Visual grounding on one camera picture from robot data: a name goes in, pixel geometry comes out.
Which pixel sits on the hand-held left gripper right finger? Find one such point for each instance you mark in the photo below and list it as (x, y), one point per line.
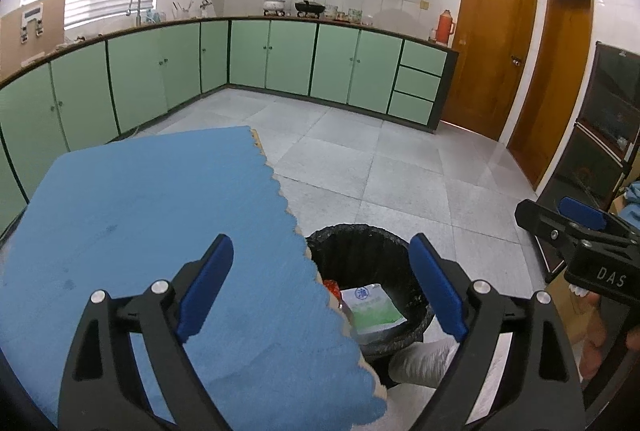
(440, 286)

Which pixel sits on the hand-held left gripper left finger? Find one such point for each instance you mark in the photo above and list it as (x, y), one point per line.
(207, 286)

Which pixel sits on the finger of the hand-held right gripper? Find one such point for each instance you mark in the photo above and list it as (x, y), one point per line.
(582, 211)
(547, 226)

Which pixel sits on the green white packet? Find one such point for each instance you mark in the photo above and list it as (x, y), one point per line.
(375, 311)

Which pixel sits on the black lined trash bin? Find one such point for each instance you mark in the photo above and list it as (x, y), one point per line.
(350, 251)

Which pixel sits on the red mesh bag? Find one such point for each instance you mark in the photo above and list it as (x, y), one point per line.
(331, 287)

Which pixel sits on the person's right hand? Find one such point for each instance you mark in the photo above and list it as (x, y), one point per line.
(597, 341)

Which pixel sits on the person's white ribbed clothing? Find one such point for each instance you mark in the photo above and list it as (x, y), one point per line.
(420, 361)

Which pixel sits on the blue scalloped table mat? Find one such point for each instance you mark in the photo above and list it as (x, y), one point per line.
(150, 211)

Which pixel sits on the wooden door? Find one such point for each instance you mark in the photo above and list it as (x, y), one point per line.
(490, 46)
(555, 81)

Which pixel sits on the green base cabinets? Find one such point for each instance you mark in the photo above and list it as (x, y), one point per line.
(135, 76)

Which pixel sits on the red thermos flask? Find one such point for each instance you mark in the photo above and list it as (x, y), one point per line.
(441, 28)

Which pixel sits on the utensil holder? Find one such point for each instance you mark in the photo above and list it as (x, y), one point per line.
(183, 11)

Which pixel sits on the glass jar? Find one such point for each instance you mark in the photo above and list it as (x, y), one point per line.
(331, 13)
(354, 15)

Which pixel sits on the white cooking pot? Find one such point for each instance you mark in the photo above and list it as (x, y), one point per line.
(275, 5)

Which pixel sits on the black wok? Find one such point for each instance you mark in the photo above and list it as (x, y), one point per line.
(309, 8)

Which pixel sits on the brown cardboard box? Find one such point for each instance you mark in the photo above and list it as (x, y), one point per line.
(45, 36)

